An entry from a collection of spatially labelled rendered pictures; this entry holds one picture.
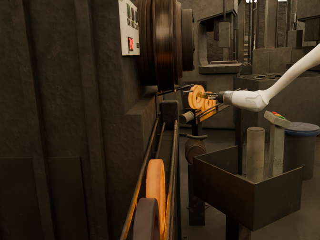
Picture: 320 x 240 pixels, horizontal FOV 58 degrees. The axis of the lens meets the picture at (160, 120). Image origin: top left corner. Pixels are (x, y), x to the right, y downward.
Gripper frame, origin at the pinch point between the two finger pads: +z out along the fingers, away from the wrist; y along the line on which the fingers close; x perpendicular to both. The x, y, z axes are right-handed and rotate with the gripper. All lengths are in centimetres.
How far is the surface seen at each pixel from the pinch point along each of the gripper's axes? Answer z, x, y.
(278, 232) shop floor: -58, -77, 1
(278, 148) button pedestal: -41, -41, 44
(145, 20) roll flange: -17, 41, -68
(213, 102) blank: -2.0, -7.7, 18.0
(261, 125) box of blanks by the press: 14, -59, 165
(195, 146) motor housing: -13.4, -26.4, -22.6
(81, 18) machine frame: -23, 39, -103
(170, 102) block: -3.2, 0.0, -32.7
